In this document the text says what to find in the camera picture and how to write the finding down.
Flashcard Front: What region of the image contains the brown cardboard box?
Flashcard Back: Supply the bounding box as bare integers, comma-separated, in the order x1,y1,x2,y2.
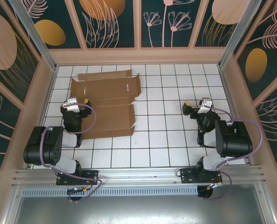
70,70,141,140

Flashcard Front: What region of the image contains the grey metal sheet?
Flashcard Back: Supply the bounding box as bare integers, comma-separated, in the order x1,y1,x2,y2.
12,195,273,224

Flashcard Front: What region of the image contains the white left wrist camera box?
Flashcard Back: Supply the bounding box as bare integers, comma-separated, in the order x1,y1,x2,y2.
61,98,80,113

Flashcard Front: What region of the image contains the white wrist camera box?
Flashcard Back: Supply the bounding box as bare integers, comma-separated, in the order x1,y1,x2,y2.
61,98,80,113
197,98,213,115

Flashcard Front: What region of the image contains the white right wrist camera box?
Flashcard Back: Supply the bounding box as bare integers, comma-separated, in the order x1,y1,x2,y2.
197,98,213,115

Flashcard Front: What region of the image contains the aluminium side rail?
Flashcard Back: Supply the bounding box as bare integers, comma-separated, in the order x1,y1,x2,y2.
26,66,58,169
218,67,255,165

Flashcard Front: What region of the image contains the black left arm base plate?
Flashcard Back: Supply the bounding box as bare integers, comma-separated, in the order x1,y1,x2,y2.
56,169,99,186

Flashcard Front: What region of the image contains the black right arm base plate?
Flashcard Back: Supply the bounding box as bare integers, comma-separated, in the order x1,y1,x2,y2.
180,167,223,185

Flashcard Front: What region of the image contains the yellow connector with wires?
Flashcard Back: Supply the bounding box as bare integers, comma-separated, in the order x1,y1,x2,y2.
207,182,223,190

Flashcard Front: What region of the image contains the small circuit board with wires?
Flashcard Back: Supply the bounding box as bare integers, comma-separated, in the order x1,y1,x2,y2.
67,186,88,195

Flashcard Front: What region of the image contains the aluminium mounting rail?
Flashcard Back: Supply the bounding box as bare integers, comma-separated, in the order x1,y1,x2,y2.
11,165,267,187

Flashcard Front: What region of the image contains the aluminium corner post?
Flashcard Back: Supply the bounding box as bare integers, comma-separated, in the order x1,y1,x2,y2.
218,0,265,70
7,0,58,73

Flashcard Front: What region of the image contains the slotted grey cable duct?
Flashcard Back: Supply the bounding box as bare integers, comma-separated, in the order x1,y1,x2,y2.
21,186,199,197

